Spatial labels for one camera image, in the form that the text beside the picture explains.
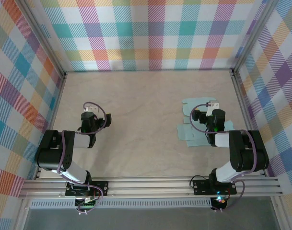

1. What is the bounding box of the light blue cloth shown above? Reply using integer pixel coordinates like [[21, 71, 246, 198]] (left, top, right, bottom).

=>
[[176, 97, 234, 148]]

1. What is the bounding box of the right white cable plug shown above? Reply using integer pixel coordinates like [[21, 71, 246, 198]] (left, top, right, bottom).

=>
[[206, 101, 220, 117]]

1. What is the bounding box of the aluminium side rail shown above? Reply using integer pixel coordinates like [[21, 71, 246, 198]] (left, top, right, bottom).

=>
[[33, 71, 67, 180], [229, 69, 269, 177]]

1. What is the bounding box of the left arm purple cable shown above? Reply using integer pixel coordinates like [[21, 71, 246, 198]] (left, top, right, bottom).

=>
[[56, 102, 108, 215]]

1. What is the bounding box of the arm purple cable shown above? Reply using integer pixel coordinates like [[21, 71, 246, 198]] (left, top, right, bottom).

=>
[[56, 102, 108, 215], [190, 102, 259, 213]]

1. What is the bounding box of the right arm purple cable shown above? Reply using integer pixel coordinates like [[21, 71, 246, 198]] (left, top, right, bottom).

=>
[[190, 102, 259, 213]]

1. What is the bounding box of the long aluminium base rail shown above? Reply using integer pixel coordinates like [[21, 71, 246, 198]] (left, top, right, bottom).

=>
[[18, 176, 284, 199]]

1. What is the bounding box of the aluminium frame post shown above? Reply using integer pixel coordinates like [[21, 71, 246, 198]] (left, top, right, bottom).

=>
[[16, 0, 67, 80], [231, 0, 280, 76]]

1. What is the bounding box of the grey slotted cable duct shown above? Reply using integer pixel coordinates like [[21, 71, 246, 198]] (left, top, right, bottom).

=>
[[29, 200, 213, 209]]

